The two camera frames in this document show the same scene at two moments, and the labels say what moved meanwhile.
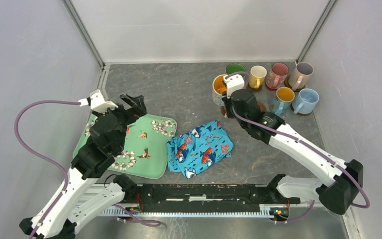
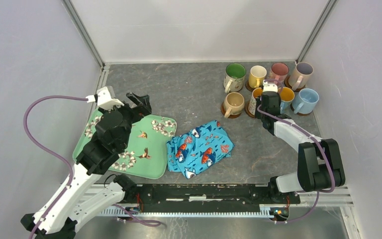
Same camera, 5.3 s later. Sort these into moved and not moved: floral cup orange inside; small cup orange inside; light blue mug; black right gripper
Moved: floral cup orange inside; black right gripper
Not moved: small cup orange inside; light blue mug
